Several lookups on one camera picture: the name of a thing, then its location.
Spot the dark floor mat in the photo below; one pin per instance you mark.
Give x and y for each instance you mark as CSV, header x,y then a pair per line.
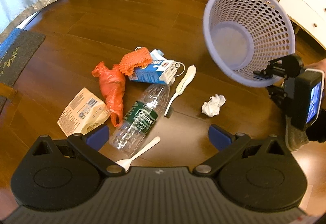
x,y
16,51

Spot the person right hand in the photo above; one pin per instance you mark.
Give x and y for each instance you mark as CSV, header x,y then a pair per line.
x,y
321,65

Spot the clear plastic water bottle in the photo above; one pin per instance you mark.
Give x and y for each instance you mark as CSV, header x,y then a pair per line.
x,y
139,120

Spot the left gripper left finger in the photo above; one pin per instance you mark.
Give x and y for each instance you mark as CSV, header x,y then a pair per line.
x,y
98,137

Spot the white toothbrush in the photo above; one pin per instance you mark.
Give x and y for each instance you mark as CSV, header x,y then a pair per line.
x,y
187,79

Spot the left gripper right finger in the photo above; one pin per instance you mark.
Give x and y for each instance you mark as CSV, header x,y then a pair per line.
x,y
220,138

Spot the blue face mask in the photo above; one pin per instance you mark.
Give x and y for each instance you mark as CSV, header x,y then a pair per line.
x,y
180,67

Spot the grey slipper foot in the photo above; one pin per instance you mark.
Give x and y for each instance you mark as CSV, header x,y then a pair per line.
x,y
294,138

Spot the orange foam net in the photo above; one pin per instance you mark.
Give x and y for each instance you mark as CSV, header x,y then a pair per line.
x,y
140,57

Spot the orange plastic bag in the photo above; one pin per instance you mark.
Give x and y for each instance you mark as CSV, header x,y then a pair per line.
x,y
112,85

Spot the blue white milk carton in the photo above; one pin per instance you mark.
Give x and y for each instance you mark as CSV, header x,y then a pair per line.
x,y
160,71

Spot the lavender plastic mesh basket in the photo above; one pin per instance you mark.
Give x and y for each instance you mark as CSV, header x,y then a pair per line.
x,y
242,36

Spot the white tissue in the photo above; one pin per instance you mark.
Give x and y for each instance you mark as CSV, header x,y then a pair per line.
x,y
212,107

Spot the white plastic spoon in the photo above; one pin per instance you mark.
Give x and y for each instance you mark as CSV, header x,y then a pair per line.
x,y
126,163

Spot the beige paper food bag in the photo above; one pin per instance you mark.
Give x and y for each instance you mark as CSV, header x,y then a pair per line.
x,y
83,114

